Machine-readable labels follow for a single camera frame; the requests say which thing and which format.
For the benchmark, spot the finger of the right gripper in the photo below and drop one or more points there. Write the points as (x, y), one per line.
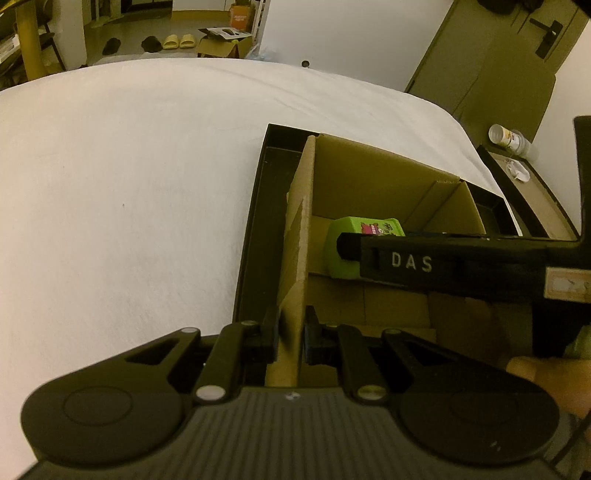
(349, 246)

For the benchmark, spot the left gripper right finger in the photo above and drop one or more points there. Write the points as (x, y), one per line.
(344, 348)

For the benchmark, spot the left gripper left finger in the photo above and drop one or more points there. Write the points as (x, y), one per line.
(235, 358)

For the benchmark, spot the green cube toy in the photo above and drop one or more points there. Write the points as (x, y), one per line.
(368, 227)

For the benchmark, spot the brown cardboard box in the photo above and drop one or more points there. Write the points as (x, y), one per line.
(463, 324)

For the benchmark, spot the person hand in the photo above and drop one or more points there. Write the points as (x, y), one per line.
(567, 381)

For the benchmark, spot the black framed cardboard tray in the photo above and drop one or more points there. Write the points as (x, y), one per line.
(538, 211)

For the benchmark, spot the stack of paper cups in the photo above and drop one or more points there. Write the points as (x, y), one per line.
(512, 141)

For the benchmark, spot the white bed sheet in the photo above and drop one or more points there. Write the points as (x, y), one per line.
(125, 189)

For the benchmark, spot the open cardboard box on floor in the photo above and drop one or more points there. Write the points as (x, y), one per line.
(224, 42)

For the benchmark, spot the orange box on floor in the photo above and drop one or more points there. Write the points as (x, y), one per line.
(241, 15)

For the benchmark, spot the yellow slippers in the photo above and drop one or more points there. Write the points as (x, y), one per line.
(173, 42)

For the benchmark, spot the black slippers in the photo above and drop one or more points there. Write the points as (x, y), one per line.
(149, 44)

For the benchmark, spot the round yellow side table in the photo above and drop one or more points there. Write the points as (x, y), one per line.
(27, 29)

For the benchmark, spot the black door handle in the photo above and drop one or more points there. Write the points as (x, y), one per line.
(552, 33)

